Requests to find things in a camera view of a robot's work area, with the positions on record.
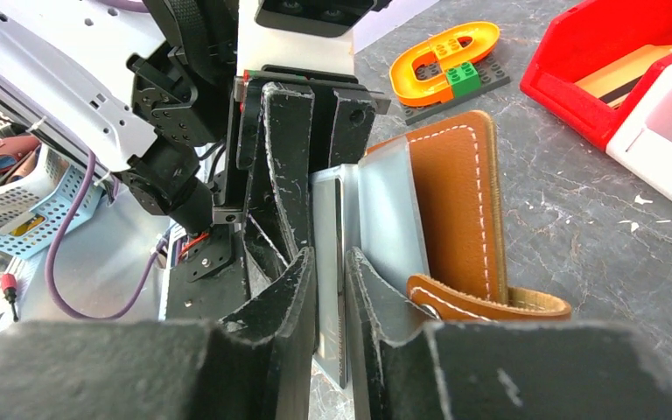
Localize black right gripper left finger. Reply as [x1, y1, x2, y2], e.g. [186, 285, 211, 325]
[0, 248, 316, 419]

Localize red plastic bin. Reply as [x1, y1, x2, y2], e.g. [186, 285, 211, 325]
[520, 0, 672, 150]

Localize cards in red bin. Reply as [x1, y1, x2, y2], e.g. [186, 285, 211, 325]
[575, 45, 672, 109]

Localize orange tape dispenser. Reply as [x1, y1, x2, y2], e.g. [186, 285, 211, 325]
[388, 21, 501, 107]

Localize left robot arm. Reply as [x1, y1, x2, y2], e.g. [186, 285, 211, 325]
[0, 1, 388, 300]

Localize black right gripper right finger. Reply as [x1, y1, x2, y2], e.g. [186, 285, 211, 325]
[345, 248, 672, 419]

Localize brown leather card holder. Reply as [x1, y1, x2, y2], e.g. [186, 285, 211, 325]
[310, 109, 573, 324]

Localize green toy block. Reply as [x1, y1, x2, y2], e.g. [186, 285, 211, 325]
[444, 62, 481, 98]

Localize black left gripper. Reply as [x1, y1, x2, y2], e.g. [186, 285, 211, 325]
[164, 67, 390, 319]

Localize blue plastic basket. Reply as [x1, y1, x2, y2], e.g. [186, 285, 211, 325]
[0, 146, 84, 259]

